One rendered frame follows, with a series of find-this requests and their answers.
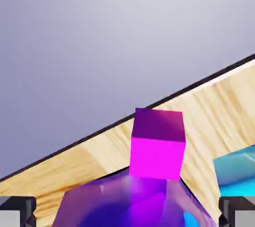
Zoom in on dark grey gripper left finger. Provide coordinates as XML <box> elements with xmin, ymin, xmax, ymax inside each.
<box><xmin>0</xmin><ymin>196</ymin><xmax>37</xmax><ymax>227</ymax></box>

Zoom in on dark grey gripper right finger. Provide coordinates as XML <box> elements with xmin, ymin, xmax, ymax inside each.
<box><xmin>218</xmin><ymin>196</ymin><xmax>255</xmax><ymax>227</ymax></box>

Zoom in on large cyan box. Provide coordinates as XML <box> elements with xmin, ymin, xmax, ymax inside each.
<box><xmin>212</xmin><ymin>144</ymin><xmax>255</xmax><ymax>198</ymax></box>

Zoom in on small magenta cube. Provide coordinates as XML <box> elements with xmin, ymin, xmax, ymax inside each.
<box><xmin>129</xmin><ymin>107</ymin><xmax>186</xmax><ymax>181</ymax></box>

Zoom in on large purple box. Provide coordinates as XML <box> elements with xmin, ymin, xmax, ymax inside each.
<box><xmin>51</xmin><ymin>166</ymin><xmax>218</xmax><ymax>227</ymax></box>

